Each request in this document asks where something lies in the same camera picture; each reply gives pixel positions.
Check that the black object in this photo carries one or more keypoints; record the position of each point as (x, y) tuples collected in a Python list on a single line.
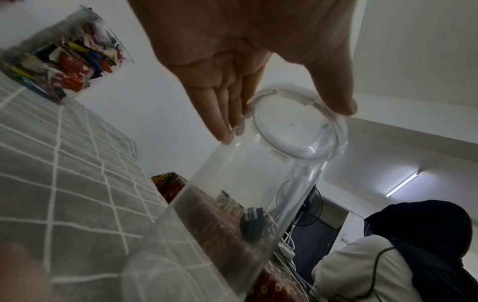
[(254, 223)]

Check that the person's left hand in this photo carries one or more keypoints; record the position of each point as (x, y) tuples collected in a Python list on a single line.
[(239, 29)]

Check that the small transparent plastic jar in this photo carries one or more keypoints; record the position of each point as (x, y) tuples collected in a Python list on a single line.
[(60, 59)]

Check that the large lidded container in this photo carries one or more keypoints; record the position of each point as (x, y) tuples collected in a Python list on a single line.
[(224, 194)]

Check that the black fan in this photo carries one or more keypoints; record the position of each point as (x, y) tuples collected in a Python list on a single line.
[(312, 206)]

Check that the person's right hand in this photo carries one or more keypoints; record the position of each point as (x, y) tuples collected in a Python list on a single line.
[(22, 277)]

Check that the white tube light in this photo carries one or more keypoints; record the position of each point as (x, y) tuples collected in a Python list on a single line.
[(402, 184)]

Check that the large white-rimmed jar lid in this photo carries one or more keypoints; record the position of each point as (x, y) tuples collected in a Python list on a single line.
[(291, 121)]

